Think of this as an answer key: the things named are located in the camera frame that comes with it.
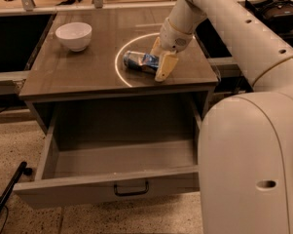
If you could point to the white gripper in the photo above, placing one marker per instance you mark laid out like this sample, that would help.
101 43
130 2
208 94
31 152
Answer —
172 38

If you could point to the silver blue redbull can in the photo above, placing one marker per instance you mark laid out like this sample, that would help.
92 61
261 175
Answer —
141 62

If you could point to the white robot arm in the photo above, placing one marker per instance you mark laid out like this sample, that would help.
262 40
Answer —
245 141

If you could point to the open grey top drawer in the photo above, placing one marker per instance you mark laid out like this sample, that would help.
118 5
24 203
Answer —
93 144

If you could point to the grey wooden cabinet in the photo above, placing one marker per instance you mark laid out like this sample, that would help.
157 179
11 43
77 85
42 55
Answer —
60 74

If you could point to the white ceramic bowl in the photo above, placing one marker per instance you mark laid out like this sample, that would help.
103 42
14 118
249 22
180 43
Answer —
75 36

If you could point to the black VR headset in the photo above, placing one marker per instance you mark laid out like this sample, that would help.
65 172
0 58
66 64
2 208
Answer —
275 14

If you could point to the black metal stand leg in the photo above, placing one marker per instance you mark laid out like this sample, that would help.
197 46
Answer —
22 169

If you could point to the black drawer handle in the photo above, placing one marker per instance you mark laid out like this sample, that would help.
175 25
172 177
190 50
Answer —
129 190

